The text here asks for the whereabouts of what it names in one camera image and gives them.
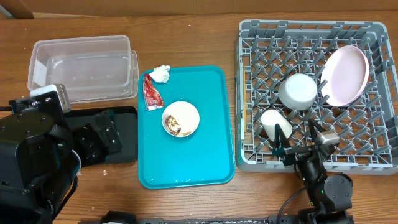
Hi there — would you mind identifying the grey dishwasher rack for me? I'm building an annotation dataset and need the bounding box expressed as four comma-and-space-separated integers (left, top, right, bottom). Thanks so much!
235, 19, 397, 175

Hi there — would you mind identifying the pink round plate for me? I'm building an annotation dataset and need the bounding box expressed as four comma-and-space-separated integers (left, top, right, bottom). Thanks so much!
320, 45, 369, 107

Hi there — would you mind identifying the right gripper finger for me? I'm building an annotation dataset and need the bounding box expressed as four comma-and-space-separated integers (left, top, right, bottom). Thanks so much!
272, 124, 291, 156
308, 119, 325, 139

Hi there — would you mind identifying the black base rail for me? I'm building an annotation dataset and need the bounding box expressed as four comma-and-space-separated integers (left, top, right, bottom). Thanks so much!
78, 211, 354, 224

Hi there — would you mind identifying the red foil snack wrapper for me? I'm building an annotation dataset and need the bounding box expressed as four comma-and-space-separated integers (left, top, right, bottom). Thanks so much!
143, 73, 165, 111

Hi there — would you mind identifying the crumpled white napkin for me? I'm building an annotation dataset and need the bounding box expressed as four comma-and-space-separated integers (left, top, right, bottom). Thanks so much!
149, 65, 170, 83

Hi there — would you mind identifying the clear plastic storage bin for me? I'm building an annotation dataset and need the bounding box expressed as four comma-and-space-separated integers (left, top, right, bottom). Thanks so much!
27, 35, 139, 104

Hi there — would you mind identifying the small bowl with food scraps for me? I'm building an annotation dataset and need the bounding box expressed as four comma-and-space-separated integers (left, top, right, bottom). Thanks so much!
162, 101, 200, 138

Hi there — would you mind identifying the white round bowl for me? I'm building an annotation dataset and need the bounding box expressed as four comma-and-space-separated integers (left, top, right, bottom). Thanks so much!
278, 73, 318, 110

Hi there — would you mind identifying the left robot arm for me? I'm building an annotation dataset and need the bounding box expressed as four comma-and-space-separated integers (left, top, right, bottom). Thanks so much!
1, 96, 122, 223

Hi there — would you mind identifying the white paper cup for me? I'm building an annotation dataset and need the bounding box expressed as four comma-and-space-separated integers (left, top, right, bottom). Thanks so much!
260, 110, 293, 142

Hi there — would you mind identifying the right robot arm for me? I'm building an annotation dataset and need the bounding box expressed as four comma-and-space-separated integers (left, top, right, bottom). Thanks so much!
272, 119, 354, 223

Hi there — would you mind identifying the teal serving tray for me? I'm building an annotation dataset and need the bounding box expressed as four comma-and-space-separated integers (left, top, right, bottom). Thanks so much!
137, 65, 235, 189

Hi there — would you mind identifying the black rectangular tray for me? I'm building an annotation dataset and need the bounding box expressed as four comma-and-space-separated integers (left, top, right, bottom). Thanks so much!
65, 106, 137, 164

